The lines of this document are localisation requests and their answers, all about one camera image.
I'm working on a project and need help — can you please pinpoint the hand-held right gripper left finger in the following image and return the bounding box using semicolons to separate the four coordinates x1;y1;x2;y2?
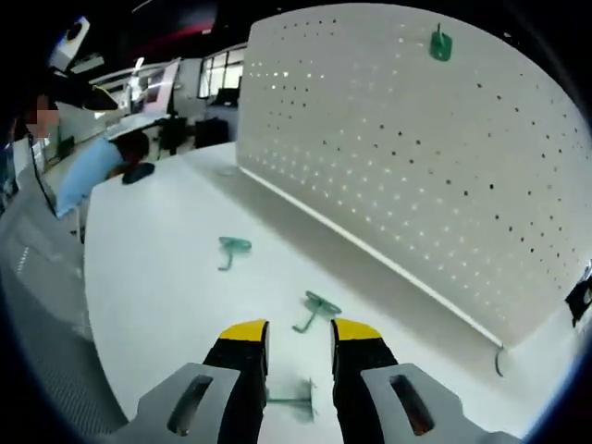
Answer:
110;317;271;444

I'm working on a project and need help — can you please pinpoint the black low cabinet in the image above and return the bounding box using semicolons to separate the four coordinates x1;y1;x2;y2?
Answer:
193;117;230;149

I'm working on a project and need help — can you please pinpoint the white pink display board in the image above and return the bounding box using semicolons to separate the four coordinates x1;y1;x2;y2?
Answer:
141;59;181;115

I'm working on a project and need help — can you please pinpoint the white perforated mounting plate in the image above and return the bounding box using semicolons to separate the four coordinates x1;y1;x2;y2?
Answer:
215;2;591;378

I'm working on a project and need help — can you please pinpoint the green hook assembly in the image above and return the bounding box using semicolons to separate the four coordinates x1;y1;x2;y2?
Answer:
428;22;457;62
216;235;253;272
265;376;320;422
291;290;343;334

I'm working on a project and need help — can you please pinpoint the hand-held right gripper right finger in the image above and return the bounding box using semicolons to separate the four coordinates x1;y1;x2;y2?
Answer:
329;317;508;444

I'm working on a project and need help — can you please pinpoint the black oval object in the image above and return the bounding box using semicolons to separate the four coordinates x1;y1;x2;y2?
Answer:
120;162;154;186

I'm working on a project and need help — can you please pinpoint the black office chair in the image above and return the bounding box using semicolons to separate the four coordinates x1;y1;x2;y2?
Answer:
159;115;191;156

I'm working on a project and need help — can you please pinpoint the black cable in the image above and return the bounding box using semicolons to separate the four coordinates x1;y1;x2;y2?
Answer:
25;131;61;218

